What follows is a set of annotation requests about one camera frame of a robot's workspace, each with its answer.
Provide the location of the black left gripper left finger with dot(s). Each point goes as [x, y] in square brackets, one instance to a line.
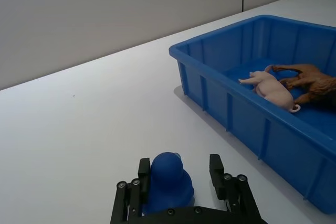
[131, 197]

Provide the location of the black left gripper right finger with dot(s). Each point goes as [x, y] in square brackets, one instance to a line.
[231, 190]

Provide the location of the blue rubber duck toy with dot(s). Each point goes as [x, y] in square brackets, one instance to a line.
[169, 179]

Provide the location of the blue plastic bin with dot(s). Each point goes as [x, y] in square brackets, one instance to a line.
[252, 98]

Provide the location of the pink toy pig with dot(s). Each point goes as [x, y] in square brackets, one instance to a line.
[270, 90]

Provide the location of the brown toy lion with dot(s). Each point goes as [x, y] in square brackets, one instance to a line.
[312, 85]

